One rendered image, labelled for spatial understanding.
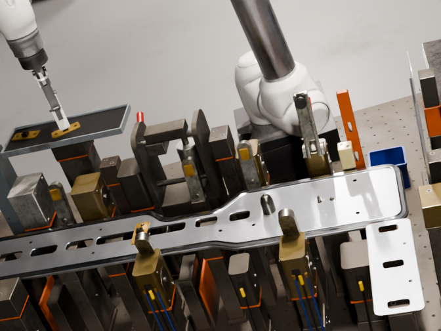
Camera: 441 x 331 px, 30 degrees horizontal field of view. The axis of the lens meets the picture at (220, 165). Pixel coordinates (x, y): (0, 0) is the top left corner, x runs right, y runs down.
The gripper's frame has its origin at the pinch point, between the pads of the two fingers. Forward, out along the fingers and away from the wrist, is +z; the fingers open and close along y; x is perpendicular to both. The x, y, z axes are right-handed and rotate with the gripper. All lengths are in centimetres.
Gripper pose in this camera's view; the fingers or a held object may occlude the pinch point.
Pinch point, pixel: (59, 114)
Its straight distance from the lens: 235.2
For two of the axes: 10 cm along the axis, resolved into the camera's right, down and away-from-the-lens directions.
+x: 9.0, -4.1, 1.4
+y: 3.3, 4.4, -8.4
